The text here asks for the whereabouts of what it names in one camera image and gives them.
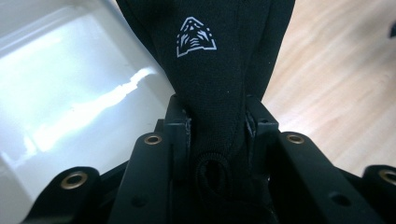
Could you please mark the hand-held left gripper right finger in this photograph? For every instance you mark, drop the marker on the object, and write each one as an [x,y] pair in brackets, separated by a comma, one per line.
[261,124]

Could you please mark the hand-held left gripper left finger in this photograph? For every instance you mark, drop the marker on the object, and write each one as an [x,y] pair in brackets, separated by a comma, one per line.
[178,130]

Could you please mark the black glove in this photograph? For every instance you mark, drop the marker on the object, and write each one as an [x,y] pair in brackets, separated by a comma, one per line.
[211,81]

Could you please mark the gray plastic bin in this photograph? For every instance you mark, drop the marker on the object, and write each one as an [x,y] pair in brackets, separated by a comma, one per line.
[62,81]

